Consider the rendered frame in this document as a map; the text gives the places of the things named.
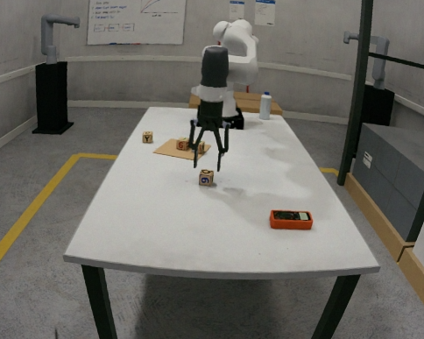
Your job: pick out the tan square mat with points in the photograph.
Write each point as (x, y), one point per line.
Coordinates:
(169, 149)

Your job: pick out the wooden letter block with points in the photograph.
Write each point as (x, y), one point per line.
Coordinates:
(182, 143)
(201, 147)
(206, 177)

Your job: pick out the white bottle with blue cap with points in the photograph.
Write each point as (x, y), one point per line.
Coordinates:
(265, 106)

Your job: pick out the orange digital multimeter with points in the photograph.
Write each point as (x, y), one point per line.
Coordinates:
(291, 220)

